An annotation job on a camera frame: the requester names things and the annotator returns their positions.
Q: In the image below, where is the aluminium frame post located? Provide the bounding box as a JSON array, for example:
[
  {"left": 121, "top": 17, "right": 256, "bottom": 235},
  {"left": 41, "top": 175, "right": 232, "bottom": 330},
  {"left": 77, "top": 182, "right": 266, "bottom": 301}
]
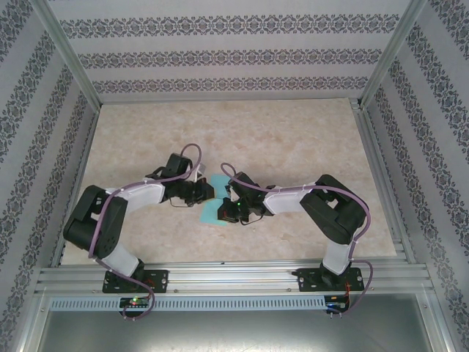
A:
[
  {"left": 361, "top": 0, "right": 429, "bottom": 107},
  {"left": 31, "top": 0, "right": 102, "bottom": 107}
]

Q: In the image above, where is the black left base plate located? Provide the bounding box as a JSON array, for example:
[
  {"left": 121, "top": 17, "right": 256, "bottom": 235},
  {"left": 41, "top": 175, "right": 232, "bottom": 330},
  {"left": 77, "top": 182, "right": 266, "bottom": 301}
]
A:
[{"left": 102, "top": 270, "right": 170, "bottom": 294}]

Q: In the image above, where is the aluminium side rail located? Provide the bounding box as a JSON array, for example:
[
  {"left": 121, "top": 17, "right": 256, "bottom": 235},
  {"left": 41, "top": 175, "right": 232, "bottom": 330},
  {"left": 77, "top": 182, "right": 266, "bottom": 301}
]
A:
[{"left": 350, "top": 98, "right": 417, "bottom": 265}]

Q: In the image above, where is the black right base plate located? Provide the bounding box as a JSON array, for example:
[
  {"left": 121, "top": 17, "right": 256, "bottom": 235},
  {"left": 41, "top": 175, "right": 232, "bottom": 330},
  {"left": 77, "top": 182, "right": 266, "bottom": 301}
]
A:
[{"left": 297, "top": 267, "right": 364, "bottom": 293}]

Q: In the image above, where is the controller board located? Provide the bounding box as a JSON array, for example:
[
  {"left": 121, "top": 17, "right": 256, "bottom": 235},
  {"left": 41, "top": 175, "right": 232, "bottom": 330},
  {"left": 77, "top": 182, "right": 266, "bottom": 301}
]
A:
[
  {"left": 119, "top": 297, "right": 151, "bottom": 308},
  {"left": 325, "top": 295, "right": 352, "bottom": 315}
]

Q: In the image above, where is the thin black right gripper cable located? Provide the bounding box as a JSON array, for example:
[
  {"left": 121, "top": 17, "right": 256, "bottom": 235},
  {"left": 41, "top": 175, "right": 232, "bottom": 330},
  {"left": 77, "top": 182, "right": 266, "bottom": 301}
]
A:
[{"left": 240, "top": 212, "right": 274, "bottom": 227}]

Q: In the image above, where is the slotted grey cable duct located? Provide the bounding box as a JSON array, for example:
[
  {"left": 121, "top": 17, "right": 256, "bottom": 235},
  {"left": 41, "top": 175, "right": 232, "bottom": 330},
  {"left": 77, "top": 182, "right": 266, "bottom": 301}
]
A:
[{"left": 49, "top": 295, "right": 328, "bottom": 312}]

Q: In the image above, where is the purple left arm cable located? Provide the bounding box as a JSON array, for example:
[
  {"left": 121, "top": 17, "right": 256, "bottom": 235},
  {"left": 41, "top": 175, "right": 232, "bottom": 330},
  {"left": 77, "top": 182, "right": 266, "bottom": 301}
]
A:
[{"left": 89, "top": 142, "right": 204, "bottom": 322}]

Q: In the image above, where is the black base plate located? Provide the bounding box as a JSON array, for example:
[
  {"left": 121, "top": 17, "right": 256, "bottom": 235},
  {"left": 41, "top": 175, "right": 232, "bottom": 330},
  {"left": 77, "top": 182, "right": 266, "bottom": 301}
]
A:
[
  {"left": 297, "top": 267, "right": 364, "bottom": 293},
  {"left": 102, "top": 270, "right": 170, "bottom": 294}
]

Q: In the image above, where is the left controller board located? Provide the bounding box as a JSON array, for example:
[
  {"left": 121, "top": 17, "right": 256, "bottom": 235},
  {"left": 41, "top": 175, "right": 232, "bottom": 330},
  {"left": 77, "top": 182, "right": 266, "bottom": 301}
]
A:
[{"left": 119, "top": 297, "right": 151, "bottom": 308}]

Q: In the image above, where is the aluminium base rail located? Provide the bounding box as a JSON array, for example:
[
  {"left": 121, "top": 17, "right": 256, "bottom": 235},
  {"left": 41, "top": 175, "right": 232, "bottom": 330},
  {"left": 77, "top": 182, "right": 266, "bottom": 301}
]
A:
[{"left": 34, "top": 258, "right": 435, "bottom": 294}]

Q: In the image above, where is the grey metal tray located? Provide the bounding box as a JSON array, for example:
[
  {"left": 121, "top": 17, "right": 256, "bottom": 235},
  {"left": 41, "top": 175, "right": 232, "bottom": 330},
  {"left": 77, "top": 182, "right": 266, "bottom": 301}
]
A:
[{"left": 21, "top": 309, "right": 459, "bottom": 352}]

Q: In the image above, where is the right controller board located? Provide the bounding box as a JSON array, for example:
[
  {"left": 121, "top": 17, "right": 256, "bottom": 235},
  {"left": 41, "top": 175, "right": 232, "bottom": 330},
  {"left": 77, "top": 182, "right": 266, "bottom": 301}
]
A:
[{"left": 325, "top": 295, "right": 352, "bottom": 315}]

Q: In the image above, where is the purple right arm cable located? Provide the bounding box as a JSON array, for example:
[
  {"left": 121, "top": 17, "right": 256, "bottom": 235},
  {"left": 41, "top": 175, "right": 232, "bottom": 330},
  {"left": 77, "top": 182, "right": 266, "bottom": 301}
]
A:
[{"left": 221, "top": 162, "right": 375, "bottom": 318}]

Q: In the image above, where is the teal paper sheet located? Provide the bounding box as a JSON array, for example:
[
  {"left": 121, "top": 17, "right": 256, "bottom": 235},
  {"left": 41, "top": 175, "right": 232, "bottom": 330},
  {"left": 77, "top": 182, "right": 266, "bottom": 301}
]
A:
[{"left": 199, "top": 174, "right": 236, "bottom": 227}]

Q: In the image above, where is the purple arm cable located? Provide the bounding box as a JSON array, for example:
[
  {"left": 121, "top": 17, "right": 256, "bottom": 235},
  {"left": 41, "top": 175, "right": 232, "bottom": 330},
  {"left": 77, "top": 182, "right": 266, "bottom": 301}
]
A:
[
  {"left": 221, "top": 162, "right": 375, "bottom": 318},
  {"left": 89, "top": 142, "right": 204, "bottom": 322}
]

